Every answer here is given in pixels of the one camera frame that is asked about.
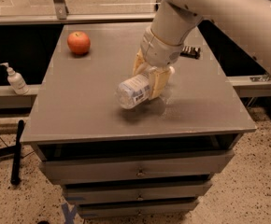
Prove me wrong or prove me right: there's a metal window rail frame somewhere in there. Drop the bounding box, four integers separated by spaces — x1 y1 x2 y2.
0 0 156 25

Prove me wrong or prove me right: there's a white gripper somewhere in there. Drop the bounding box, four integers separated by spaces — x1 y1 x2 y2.
133 27 183 100

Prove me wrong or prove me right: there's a black floor stand leg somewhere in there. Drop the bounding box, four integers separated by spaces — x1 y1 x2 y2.
10 119 24 185

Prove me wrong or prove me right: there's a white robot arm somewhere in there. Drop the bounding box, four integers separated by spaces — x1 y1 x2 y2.
133 0 271 99

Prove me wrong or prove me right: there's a grey drawer cabinet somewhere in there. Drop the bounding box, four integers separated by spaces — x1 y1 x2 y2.
20 21 257 220

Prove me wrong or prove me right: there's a blue clear plastic bottle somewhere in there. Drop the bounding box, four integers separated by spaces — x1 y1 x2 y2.
114 66 176 110

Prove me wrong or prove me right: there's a top grey drawer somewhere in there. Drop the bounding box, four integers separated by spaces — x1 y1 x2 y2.
39 150 235 185

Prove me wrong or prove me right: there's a grey drawer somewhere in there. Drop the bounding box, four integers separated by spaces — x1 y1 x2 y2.
63 181 212 204
78 198 198 219
39 150 235 185

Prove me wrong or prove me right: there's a middle grey drawer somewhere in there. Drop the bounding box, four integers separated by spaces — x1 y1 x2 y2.
63 181 212 204

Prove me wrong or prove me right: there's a metal bracket on ledge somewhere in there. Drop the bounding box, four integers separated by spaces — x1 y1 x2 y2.
250 74 271 82

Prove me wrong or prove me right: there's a bottom grey drawer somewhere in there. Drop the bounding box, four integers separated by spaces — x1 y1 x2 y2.
78 198 198 219

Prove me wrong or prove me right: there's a red apple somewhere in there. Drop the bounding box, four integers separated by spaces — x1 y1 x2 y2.
67 31 91 55

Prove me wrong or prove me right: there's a white pump dispenser bottle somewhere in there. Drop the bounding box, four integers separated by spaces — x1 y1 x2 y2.
2 63 29 95

